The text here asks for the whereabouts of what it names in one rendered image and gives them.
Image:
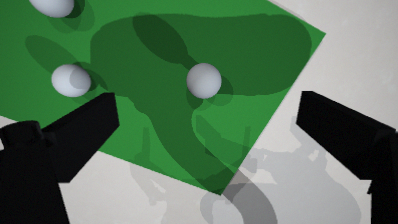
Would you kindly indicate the green mat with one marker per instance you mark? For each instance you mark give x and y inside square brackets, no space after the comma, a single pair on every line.
[143,50]

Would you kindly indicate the white ball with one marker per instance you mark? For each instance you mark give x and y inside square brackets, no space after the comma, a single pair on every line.
[71,80]
[54,8]
[203,80]

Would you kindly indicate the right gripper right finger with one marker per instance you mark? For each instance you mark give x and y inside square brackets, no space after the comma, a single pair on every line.
[365,146]

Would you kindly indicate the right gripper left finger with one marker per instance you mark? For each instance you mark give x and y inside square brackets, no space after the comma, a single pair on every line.
[29,191]

